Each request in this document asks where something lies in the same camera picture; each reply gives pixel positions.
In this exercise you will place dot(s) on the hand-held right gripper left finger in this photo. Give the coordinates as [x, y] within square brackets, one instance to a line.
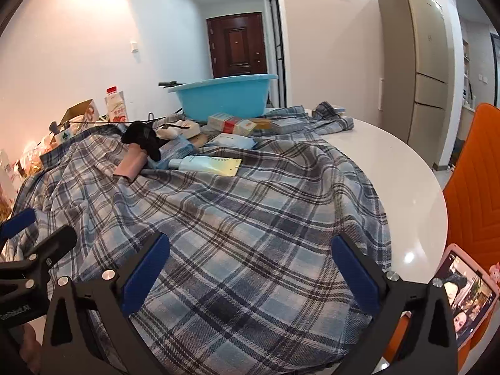
[144, 269]

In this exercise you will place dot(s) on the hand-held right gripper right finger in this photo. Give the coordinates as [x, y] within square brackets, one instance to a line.
[357, 277]

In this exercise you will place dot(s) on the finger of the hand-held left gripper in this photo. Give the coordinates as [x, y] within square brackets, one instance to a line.
[17, 222]
[50, 246]

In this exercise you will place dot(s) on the light blue plastic basin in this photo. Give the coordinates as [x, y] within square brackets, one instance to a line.
[222, 99]

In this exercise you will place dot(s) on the person's left hand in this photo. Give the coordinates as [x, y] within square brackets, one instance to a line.
[30, 343]

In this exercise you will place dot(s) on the white carton green print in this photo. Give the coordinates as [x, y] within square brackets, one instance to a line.
[64, 136]

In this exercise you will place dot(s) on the blue plaid shirt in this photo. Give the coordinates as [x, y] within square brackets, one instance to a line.
[234, 222]

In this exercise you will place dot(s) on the makeup brush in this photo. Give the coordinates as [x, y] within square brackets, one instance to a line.
[53, 126]

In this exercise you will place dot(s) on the pink cased tablet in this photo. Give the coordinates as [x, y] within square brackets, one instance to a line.
[468, 293]

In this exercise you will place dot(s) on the light blue cosmetic tube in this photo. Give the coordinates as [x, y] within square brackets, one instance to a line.
[203, 163]

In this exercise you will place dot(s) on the open cardboard box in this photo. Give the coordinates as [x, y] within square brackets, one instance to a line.
[84, 115]

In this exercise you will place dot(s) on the black cloth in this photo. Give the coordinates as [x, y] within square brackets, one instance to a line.
[140, 136]

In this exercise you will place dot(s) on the round tan disc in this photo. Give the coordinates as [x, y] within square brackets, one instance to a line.
[200, 140]

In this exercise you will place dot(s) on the orange chair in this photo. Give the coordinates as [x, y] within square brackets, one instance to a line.
[476, 187]

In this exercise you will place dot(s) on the white milk carton red cap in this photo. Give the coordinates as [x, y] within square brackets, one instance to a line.
[116, 109]

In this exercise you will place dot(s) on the white flat packet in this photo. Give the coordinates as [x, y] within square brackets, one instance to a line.
[232, 140]

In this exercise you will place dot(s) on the light blue small box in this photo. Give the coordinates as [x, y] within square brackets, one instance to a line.
[287, 125]

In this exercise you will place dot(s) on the cream pack with red label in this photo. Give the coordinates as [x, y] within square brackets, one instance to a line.
[228, 122]

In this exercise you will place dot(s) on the black folding bicycle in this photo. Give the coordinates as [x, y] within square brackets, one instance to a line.
[170, 84]

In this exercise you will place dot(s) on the beige refrigerator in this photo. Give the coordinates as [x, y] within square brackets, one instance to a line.
[425, 66]

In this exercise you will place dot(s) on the dark red entrance door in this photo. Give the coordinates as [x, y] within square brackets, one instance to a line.
[236, 47]

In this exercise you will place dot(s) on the black framed glass door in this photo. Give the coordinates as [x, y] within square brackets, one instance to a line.
[278, 47]

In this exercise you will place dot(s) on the white wall box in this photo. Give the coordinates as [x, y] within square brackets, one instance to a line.
[381, 93]

